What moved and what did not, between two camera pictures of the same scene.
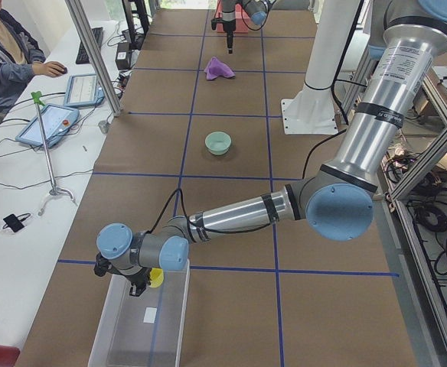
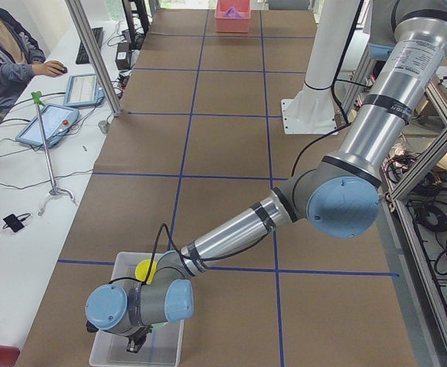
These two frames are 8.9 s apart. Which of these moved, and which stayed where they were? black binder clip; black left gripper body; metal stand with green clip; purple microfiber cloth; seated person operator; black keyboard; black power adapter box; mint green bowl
Moved: purple microfiber cloth; mint green bowl; black left gripper body
Stayed: black power adapter box; metal stand with green clip; black keyboard; seated person operator; black binder clip
